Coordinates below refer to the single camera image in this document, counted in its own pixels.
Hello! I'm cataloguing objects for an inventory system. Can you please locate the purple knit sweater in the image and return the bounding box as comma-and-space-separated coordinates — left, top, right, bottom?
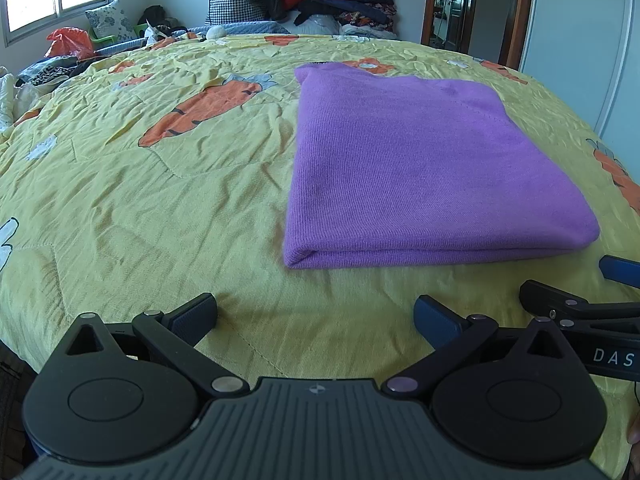
283, 63, 600, 269

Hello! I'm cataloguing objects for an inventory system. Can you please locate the yellow carrot print bedspread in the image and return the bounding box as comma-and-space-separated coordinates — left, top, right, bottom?
1, 35, 639, 479

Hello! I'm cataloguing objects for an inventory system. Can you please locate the white sliding wardrobe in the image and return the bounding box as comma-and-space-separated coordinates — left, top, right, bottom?
521, 0, 639, 155

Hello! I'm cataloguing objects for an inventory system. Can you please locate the orange plastic bag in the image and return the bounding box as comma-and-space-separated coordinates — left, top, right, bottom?
46, 27, 96, 60

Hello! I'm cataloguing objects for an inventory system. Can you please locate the floral pillow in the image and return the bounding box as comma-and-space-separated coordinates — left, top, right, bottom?
85, 0, 138, 41

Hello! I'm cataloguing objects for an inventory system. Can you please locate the white plush ball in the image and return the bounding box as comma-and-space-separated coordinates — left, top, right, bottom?
205, 25, 228, 41

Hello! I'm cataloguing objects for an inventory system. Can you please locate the checkered houndstooth bag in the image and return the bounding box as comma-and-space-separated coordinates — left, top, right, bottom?
205, 0, 267, 26

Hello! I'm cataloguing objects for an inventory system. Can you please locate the wooden door frame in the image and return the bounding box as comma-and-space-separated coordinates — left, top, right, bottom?
421, 0, 534, 70

